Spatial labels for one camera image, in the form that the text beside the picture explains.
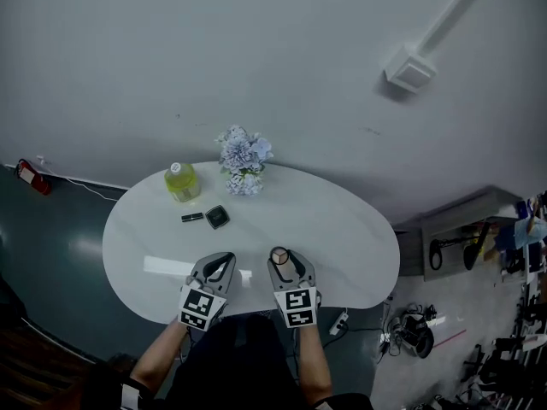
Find black makeup compact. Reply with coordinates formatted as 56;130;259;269
204;204;231;231

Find black headphones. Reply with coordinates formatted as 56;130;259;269
428;237;450;272

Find person's left forearm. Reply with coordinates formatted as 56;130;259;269
127;317;191;401

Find round beige makeup jar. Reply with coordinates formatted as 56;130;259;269
269;246;292;268

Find thin white cable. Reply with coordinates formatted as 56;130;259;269
36;155;126;202

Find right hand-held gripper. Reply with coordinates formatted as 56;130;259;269
267;249;321;329

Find person's right forearm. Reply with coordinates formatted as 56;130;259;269
294;325;333;406

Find red fire extinguisher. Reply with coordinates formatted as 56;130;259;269
15;158;53;196

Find white wall conduit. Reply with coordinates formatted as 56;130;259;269
416;0;502;56

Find yellow-green drink bottle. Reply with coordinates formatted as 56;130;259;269
164;162;202;203

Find white power strip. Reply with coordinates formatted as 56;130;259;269
328;312;350;337

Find grey shelf unit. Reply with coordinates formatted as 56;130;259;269
392;185;527;282

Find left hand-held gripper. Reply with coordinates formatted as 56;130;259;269
178;252;237;331

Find person's dark clothing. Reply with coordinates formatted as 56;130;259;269
164;313;373;410

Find white wall junction box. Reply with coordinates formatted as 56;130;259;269
383;45;438;96

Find black and white floor device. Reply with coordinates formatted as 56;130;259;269
397;303;436;359

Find pale blue flower bouquet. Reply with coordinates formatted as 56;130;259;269
215;125;274;196

